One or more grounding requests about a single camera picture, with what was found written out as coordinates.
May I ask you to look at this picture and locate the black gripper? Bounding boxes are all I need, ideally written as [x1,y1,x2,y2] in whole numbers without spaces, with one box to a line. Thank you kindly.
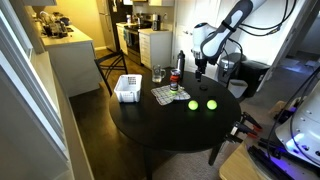
[194,57,209,83]

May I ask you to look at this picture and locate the green tennis ball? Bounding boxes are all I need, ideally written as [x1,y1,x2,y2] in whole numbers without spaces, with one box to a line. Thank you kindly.
[206,99,218,111]
[187,99,199,112]

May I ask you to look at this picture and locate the dark metal water bottle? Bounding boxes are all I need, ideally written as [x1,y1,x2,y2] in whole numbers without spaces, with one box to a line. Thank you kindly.
[175,49,186,81]

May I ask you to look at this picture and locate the soda can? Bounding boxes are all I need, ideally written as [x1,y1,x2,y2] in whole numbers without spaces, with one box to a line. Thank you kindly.
[169,68,182,93]

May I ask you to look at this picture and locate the black lidded trash can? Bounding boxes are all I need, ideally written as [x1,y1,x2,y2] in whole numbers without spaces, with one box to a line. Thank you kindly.
[218,52,248,88]

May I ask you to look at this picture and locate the small white waste bin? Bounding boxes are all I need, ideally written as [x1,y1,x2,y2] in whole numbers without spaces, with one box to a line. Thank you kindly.
[227,78,249,99]

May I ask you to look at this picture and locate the checkered dish cloth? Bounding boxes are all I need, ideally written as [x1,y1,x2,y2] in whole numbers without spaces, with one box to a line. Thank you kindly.
[150,84,192,107]

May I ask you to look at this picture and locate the clear glass mug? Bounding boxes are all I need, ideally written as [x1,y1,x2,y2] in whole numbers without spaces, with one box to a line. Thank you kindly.
[151,64,167,84]

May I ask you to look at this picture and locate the wide black bin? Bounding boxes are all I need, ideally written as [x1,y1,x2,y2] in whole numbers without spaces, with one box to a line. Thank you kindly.
[239,59,272,98]

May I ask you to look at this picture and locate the round black table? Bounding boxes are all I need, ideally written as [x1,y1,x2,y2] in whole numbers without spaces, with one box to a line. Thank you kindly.
[108,68,242,180]

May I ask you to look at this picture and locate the black orange spring clamp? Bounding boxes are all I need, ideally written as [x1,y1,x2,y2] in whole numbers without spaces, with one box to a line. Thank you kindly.
[241,111,263,131]
[231,121,259,139]

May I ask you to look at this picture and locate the black coffee maker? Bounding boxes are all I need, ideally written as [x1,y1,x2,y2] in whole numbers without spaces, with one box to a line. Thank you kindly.
[151,13,162,32]

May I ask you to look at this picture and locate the white plastic basket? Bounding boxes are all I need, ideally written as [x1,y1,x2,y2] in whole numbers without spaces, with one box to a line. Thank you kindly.
[113,73,143,104]

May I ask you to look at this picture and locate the black kitchen stove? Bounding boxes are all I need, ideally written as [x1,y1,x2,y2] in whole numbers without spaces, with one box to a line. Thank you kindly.
[123,21,153,66]

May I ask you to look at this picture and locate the white narrow base cabinet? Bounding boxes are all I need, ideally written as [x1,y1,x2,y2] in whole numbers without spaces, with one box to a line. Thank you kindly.
[115,22,129,56]

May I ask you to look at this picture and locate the black metal chair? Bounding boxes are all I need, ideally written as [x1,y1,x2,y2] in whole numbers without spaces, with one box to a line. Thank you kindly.
[94,50,129,97]

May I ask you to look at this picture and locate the wooden robot platform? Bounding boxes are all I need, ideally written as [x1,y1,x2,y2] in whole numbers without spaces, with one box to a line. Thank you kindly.
[218,141,320,180]

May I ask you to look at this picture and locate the light refrigerator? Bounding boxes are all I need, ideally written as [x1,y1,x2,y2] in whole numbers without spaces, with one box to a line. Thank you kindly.
[95,0,118,53]

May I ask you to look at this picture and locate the white kitchen counter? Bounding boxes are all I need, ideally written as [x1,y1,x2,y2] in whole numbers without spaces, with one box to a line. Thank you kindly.
[39,24,103,98]

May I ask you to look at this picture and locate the dark countertop dishes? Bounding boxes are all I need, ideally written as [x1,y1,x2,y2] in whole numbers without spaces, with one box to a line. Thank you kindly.
[52,11,72,27]

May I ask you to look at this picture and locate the dark countertop appliance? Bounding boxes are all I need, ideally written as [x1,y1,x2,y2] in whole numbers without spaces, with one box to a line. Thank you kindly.
[42,19,70,38]

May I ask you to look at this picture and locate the black base cable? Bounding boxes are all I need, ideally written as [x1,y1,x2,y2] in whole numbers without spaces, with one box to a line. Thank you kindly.
[265,64,320,159]

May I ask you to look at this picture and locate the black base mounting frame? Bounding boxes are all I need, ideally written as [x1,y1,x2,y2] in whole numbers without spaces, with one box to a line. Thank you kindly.
[248,137,295,180]

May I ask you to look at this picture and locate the white window frame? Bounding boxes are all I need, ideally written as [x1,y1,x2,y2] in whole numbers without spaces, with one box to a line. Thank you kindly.
[0,0,72,162]

